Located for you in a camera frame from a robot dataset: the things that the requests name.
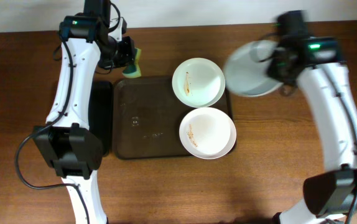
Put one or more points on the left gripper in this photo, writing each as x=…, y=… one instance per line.
x=127, y=56

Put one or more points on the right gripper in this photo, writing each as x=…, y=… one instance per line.
x=283, y=84

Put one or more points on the green yellow sponge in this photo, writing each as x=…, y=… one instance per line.
x=133, y=70

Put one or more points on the white plate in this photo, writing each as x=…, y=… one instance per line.
x=245, y=70
x=207, y=133
x=198, y=82

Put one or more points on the white plate top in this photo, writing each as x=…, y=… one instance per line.
x=198, y=82

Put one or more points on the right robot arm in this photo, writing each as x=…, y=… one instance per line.
x=316, y=66

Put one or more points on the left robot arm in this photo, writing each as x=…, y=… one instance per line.
x=90, y=39

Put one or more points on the small black tray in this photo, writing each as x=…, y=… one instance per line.
x=101, y=113

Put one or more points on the brown plastic serving tray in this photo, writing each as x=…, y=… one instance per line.
x=147, y=116

